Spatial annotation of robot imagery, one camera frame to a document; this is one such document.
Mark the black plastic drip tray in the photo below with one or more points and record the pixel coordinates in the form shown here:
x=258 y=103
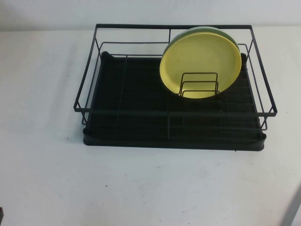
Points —
x=141 y=94

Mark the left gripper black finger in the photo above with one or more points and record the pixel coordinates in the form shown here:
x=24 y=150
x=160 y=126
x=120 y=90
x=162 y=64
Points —
x=1 y=212

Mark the pale green round plate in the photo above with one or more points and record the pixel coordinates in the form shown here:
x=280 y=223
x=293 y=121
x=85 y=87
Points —
x=207 y=29

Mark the yellow round plate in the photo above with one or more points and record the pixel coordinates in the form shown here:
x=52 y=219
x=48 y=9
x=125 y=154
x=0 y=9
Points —
x=200 y=58

